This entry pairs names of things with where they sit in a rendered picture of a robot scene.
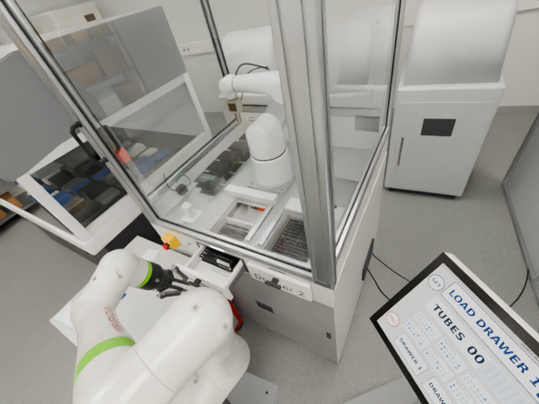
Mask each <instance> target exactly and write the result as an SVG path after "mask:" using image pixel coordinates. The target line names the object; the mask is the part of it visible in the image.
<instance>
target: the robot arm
mask: <svg viewBox="0 0 539 404"><path fill-rule="evenodd" d="M173 272H175V273H177V274H178V275H179V276H180V277H182V278H183V279H182V280H181V279H178V278H175V277H174V275H173ZM187 280H188V277H187V276H186V275H184V274H183V273H182V272H181V271H180V269H179V267H178V266H176V265H172V267H171V268H170V269H162V267H161V266H160V265H158V264H156V263H154V262H151V261H147V260H145V259H143V258H140V257H138V256H137V255H136V254H135V253H133V252H131V251H129V250H126V249H117V250H113V251H111V252H109V253H107V254H106V255H105V256H104V257H103V258H102V259H101V261H100V263H99V265H98V267H97V268H96V270H95V272H94V274H93V276H92V277H91V279H90V281H89V282H88V284H87V286H86V287H85V289H84V290H83V291H82V292H81V294H80V295H79V296H78V298H77V299H76V300H75V302H74V303H73V305H72V307H71V310H70V319H71V323H72V324H73V326H74V328H75V332H76V336H77V343H78V348H77V357H76V363H75V374H74V383H73V402H72V404H230V402H229V400H228V399H227V396H228V395H229V393H230V392H231V390H232V389H233V388H234V386H235V385H236V384H237V382H238V381H239V380H240V378H241V377H242V375H243V374H244V372H245V371H246V370H247V368H248V365H249V359H250V353H249V347H248V345H247V343H246V342H245V340H244V339H243V338H242V337H240V336H238V335H237V334H236V333H235V331H234V329H233V312H232V309H231V306H230V304H229V302H228V300H227V299H226V298H225V296H224V295H223V294H221V293H220V292H218V291H217V290H215V289H211V288H208V287H198V288H195V287H193V286H191V283H189V282H187ZM173 282H177V283H180V284H181V285H180V286H179V285H173V284H172V283H173ZM128 287H133V288H137V289H143V290H147V291H149V290H153V289H155V290H156V291H158V294H157V295H156V296H157V297H158V298H160V299H163V298H165V297H175V296H179V297H178V298H177V299H176V300H175V301H174V302H173V303H172V305H171V306H170V307H169V308H168V310H167V311H166V312H165V313H164V314H163V316H162V317H161V318H160V319H159V320H158V321H157V322H156V324H155V325H154V326H153V327H152V328H151V329H150V330H149V331H148V332H147V333H146V334H145V335H144V336H143V337H142V338H141V339H140V340H139V341H138V342H137V343H135V339H134V338H133V337H132V336H131V335H130V334H129V333H128V331H127V330H126V329H125V328H124V327H123V325H122V324H121V322H120V320H119V318H118V316H117V314H116V307H117V305H118V304H119V302H120V299H121V298H122V296H123V295H124V293H125V292H126V290H127V289H128ZM166 289H176V290H174V291H166V292H163V291H165V290H166ZM181 292H184V293H182V294H181Z"/></svg>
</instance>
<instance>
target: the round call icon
mask: <svg viewBox="0 0 539 404"><path fill-rule="evenodd" d="M383 317H384V318H385V320H386V321H387V323H388V325H389V326H390V327H391V329H392V330H393V329H395V328H396V327H397V326H398V325H400V324H401V323H402V320H401V319H400V317H399V315H398V314H397V313H396V311H395V310H394V309H393V308H392V309H391V310H390V311H389V312H387V313H386V314H385V315H384V316H383Z"/></svg>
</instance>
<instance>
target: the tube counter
mask: <svg viewBox="0 0 539 404"><path fill-rule="evenodd" d="M461 352H462V353H463V354H464V356H465V357H466V358H467V359H468V360H469V361H470V363H471V364H472V365H473V366H474V368H475V369H476V370H477V372H478V373H479V374H480V376H481V377H482V378H483V379H484V380H485V381H486V382H487V383H488V385H489V386H490V387H491V389H492V390H493V391H494V393H495V394H496V395H497V397H498V398H499V399H500V400H501V401H502V402H503V403H504V404H531V403H530V402H529V400H528V399H527V398H526V397H525V396H524V395H523V394H522V393H521V392H520V391H519V390H518V389H517V387H516V386H515V385H514V384H513V383H512V381H511V380H510V379H509V378H508V377H507V376H506V374H505V373H504V372H503V371H502V370H501V368H500V367H499V366H498V365H497V364H496V363H495V362H494V361H493V360H492V359H491V358H490V357H489V355H488V354H487V353H486V352H485V351H484V349H483V348H482V347H481V346H480V345H479V344H478V342H477V341H474V342H473V343H472V344H470V345H468V346H467V347H465V348H463V349H462V350H461Z"/></svg>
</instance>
